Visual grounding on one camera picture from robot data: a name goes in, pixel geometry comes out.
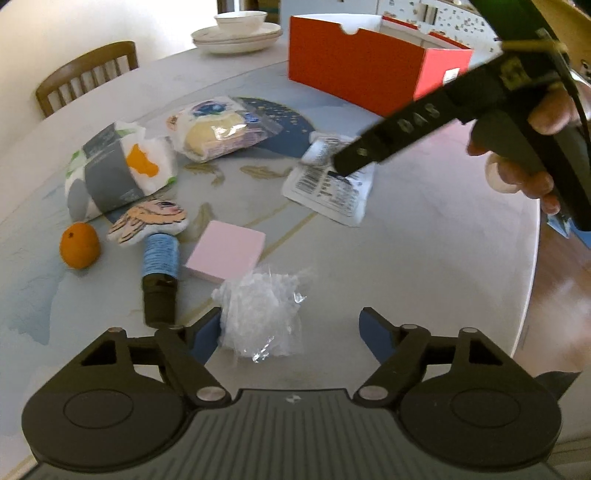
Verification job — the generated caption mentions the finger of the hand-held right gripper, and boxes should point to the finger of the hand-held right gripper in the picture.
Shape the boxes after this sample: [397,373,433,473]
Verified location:
[331,131,389,177]

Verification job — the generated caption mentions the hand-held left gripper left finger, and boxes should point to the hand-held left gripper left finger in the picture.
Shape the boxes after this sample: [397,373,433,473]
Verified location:
[82,307,232,408]

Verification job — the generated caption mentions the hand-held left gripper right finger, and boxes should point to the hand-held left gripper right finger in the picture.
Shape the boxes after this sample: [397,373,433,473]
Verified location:
[355,307,511,408]

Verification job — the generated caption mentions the white printed packet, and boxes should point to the white printed packet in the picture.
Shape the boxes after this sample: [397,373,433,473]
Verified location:
[283,159,377,228]

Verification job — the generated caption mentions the red cardboard box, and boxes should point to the red cardboard box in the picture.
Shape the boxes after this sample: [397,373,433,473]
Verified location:
[287,14,475,118]

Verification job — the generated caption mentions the pink sticky note pad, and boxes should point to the pink sticky note pad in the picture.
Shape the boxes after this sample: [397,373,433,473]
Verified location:
[184,220,267,282]

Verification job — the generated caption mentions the bread packet with blueberry print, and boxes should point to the bread packet with blueberry print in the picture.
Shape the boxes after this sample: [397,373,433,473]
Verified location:
[167,95,282,162]

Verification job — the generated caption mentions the patterned desktop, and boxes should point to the patterned desktop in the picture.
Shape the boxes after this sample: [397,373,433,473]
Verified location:
[0,28,542,467]

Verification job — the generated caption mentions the person's right hand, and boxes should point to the person's right hand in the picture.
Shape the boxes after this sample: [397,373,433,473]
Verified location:
[466,85,588,215]

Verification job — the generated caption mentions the small white wrapper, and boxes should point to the small white wrapper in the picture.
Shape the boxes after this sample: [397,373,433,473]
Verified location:
[302,130,356,166]

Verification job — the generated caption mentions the clear plastic bag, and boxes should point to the clear plastic bag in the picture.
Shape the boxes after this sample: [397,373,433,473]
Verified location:
[211,265,317,363]

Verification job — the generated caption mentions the white speckled furniture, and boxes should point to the white speckled furniture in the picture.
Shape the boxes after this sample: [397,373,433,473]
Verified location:
[376,0,504,51]

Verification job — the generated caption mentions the orange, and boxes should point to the orange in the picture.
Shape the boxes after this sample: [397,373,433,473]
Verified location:
[59,222,101,270]

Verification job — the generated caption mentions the white plate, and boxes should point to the white plate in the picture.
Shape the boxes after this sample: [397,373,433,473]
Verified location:
[193,34,280,56]
[191,23,283,45]

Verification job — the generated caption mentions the white bowl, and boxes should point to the white bowl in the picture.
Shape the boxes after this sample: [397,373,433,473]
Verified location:
[213,10,269,37]

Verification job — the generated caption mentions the white grey tissue pack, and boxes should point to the white grey tissue pack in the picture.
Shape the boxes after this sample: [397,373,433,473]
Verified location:
[65,119,178,221]

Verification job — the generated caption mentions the wooden chair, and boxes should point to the wooden chair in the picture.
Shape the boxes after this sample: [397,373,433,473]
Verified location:
[36,41,139,118]

